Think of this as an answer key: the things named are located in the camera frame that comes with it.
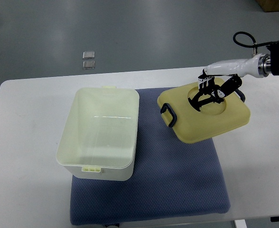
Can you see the yellow box lid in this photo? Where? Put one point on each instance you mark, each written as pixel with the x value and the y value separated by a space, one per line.
pixel 190 125

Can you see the cardboard box corner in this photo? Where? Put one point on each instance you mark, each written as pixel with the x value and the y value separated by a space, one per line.
pixel 269 5

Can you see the white storage box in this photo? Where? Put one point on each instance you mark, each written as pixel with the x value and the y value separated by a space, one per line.
pixel 100 135

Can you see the blue cushion mat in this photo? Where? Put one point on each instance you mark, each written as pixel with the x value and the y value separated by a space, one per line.
pixel 170 178

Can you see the metal floor plate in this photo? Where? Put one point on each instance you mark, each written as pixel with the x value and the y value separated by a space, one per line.
pixel 88 55
pixel 89 64

